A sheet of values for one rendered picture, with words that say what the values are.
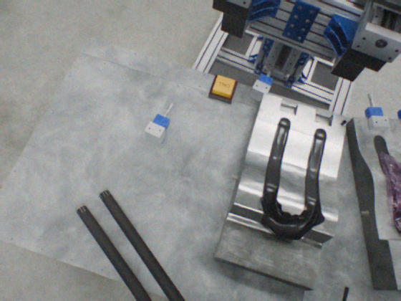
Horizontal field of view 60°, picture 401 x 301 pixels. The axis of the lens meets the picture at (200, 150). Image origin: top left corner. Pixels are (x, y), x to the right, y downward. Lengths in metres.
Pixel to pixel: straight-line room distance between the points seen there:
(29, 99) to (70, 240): 1.33
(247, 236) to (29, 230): 0.59
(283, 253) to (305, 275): 0.08
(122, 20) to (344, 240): 1.91
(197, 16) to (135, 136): 1.52
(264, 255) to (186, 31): 1.73
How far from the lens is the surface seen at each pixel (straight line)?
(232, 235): 0.93
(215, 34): 2.09
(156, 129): 1.02
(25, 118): 2.16
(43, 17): 2.56
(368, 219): 1.09
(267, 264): 0.94
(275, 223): 0.95
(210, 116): 1.11
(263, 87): 1.13
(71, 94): 1.18
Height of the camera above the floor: 1.77
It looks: 67 degrees down
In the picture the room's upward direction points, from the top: 10 degrees clockwise
